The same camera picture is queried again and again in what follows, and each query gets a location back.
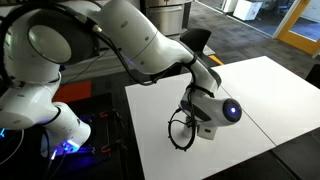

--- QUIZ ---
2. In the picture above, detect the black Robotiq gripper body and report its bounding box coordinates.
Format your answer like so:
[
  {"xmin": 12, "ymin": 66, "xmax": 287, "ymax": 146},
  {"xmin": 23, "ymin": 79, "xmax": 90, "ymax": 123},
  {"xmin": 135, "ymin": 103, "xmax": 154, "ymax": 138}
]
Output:
[{"xmin": 187, "ymin": 113, "xmax": 202, "ymax": 136}]

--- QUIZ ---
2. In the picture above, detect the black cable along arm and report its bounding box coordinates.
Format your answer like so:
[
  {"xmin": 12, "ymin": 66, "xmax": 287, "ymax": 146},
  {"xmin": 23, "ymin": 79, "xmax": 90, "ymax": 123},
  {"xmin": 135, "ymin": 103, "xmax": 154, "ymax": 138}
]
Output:
[{"xmin": 0, "ymin": 0, "xmax": 221, "ymax": 153}]

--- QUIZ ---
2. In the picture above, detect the thin white cable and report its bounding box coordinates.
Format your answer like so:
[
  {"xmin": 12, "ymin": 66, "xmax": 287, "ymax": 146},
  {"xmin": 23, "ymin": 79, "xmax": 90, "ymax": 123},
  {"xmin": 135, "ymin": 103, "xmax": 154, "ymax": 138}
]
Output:
[{"xmin": 0, "ymin": 128, "xmax": 26, "ymax": 166}]

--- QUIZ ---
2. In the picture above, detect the white storage box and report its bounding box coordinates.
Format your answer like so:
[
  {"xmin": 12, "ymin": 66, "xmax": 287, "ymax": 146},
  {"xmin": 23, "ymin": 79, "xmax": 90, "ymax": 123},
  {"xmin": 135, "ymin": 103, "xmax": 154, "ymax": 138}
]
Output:
[{"xmin": 233, "ymin": 0, "xmax": 264, "ymax": 22}]

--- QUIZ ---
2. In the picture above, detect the orange framed door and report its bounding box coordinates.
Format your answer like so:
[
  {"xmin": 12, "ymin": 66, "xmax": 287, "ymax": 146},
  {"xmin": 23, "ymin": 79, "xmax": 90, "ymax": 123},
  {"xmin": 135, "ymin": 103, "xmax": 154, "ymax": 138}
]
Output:
[{"xmin": 276, "ymin": 0, "xmax": 320, "ymax": 56}]

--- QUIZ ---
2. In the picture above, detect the small white box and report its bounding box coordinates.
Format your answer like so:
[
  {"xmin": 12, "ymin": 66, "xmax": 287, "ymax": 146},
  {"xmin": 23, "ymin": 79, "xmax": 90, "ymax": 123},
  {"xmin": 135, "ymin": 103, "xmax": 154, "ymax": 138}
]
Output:
[{"xmin": 221, "ymin": 0, "xmax": 239, "ymax": 14}]

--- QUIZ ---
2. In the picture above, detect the orange floor mat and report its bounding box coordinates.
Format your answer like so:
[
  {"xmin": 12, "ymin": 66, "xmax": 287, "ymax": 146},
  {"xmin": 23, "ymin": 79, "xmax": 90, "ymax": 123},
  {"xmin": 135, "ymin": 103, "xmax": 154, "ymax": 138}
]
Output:
[{"xmin": 52, "ymin": 79, "xmax": 93, "ymax": 104}]

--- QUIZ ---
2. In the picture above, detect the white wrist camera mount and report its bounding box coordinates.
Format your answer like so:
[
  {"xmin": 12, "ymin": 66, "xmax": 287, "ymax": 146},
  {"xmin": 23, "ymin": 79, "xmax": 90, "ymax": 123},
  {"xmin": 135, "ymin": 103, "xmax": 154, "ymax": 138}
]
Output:
[{"xmin": 196, "ymin": 122, "xmax": 218, "ymax": 141}]

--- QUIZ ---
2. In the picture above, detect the black office chair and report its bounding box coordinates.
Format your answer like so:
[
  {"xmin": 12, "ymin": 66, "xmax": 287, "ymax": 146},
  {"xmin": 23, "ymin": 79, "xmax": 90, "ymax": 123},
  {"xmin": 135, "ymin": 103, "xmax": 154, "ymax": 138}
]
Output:
[
  {"xmin": 304, "ymin": 63, "xmax": 320, "ymax": 89},
  {"xmin": 179, "ymin": 28, "xmax": 213, "ymax": 54}
]

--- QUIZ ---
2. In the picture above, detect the yellow floor tape strip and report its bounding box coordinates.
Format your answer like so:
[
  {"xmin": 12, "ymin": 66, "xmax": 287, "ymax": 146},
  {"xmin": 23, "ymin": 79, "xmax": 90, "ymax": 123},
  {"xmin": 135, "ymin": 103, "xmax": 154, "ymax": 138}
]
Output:
[{"xmin": 209, "ymin": 54, "xmax": 225, "ymax": 67}]

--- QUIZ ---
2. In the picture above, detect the black robot stand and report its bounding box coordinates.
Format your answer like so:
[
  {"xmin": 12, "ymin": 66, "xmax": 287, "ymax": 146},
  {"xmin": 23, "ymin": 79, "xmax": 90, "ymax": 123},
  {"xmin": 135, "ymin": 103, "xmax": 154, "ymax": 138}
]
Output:
[{"xmin": 0, "ymin": 93, "xmax": 134, "ymax": 180}]

